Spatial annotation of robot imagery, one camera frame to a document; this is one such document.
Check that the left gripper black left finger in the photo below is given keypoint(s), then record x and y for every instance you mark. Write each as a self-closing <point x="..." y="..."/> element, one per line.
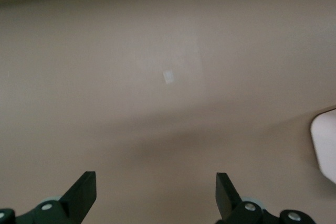
<point x="76" y="200"/>

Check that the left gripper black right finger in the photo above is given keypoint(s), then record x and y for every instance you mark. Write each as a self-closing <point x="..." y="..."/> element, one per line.
<point x="231" y="203"/>

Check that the white box lid grey clips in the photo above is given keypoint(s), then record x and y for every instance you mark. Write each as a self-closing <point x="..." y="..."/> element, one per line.
<point x="325" y="142"/>

